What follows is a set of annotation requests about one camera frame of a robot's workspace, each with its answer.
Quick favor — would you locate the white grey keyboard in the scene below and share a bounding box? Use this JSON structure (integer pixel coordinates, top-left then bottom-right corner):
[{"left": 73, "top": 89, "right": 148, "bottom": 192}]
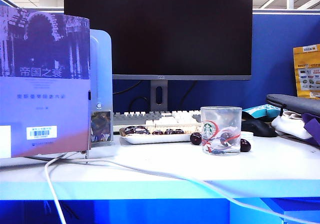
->
[{"left": 112, "top": 110, "right": 202, "bottom": 133}]

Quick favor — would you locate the purple fabric strap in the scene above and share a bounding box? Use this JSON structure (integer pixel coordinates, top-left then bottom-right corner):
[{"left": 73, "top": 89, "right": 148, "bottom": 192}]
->
[{"left": 301, "top": 112, "right": 320, "bottom": 146}]

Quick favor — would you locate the looped white cable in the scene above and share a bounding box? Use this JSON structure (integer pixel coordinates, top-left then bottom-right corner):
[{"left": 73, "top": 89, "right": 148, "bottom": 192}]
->
[{"left": 44, "top": 152, "right": 84, "bottom": 224}]

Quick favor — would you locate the small photo card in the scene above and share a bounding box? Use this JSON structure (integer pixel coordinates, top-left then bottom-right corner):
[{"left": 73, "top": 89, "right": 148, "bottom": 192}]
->
[{"left": 90, "top": 110, "right": 112, "bottom": 143}]

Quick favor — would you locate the clear printed drinking glass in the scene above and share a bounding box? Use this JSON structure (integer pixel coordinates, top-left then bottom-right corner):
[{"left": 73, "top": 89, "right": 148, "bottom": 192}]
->
[{"left": 200, "top": 106, "right": 243, "bottom": 156}]

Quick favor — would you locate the grey monitor stand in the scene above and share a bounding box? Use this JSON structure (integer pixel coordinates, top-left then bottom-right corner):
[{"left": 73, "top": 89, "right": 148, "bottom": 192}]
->
[{"left": 150, "top": 80, "right": 169, "bottom": 112}]

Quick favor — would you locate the long white cable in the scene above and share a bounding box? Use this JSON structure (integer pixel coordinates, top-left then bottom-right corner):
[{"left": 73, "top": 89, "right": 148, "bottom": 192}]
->
[{"left": 24, "top": 156, "right": 320, "bottom": 224}]

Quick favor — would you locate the black monitor cable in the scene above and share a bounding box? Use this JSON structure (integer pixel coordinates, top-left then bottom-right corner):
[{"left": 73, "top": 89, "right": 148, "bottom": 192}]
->
[
  {"left": 178, "top": 81, "right": 198, "bottom": 105},
  {"left": 112, "top": 80, "right": 151, "bottom": 113}
]

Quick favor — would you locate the white desktop device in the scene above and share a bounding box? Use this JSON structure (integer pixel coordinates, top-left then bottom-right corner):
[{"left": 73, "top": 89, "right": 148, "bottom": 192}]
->
[{"left": 89, "top": 28, "right": 115, "bottom": 149}]

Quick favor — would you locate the purple cover book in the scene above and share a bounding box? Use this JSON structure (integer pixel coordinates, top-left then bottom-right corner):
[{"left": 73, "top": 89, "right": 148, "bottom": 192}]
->
[{"left": 0, "top": 4, "right": 91, "bottom": 159}]

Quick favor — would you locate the metal book stand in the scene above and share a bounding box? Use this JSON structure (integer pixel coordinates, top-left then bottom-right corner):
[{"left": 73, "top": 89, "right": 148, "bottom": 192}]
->
[{"left": 79, "top": 149, "right": 91, "bottom": 164}]

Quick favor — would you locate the teal white snack packet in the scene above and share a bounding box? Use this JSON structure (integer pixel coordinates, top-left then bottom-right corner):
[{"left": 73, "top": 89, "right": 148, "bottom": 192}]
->
[{"left": 241, "top": 104, "right": 281, "bottom": 120}]

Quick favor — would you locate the white cloth bag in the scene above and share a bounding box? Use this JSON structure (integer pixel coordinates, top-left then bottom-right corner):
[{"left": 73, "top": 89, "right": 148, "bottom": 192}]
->
[{"left": 271, "top": 110, "right": 316, "bottom": 140}]

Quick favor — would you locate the white oblong tray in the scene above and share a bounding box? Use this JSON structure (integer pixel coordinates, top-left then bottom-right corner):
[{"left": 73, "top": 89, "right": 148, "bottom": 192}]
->
[{"left": 119, "top": 126, "right": 202, "bottom": 145}]

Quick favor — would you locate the grey laptop sleeve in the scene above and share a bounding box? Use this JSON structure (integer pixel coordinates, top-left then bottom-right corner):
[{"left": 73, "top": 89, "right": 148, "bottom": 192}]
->
[{"left": 265, "top": 93, "right": 320, "bottom": 117}]

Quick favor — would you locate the black computer mouse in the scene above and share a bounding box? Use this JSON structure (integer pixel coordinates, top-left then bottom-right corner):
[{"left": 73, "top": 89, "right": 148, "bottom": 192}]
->
[{"left": 241, "top": 119, "right": 279, "bottom": 138}]

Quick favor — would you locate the yellow printed package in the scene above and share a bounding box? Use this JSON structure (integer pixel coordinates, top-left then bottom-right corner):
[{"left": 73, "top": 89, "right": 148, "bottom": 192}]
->
[{"left": 292, "top": 43, "right": 320, "bottom": 100}]

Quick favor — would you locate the black computer monitor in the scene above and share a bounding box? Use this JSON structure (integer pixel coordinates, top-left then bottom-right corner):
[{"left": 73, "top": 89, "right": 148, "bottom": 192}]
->
[{"left": 63, "top": 0, "right": 254, "bottom": 81}]

